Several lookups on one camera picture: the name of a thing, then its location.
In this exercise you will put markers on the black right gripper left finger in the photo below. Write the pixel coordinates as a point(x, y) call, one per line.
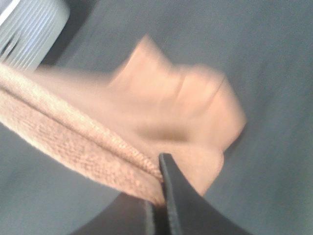
point(126, 215)

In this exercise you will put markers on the grey perforated laundry basket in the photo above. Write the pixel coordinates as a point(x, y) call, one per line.
point(28, 30)

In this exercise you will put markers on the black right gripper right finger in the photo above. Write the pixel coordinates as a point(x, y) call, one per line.
point(188, 213)

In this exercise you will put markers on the brown towel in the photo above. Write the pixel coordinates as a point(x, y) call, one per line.
point(111, 128)

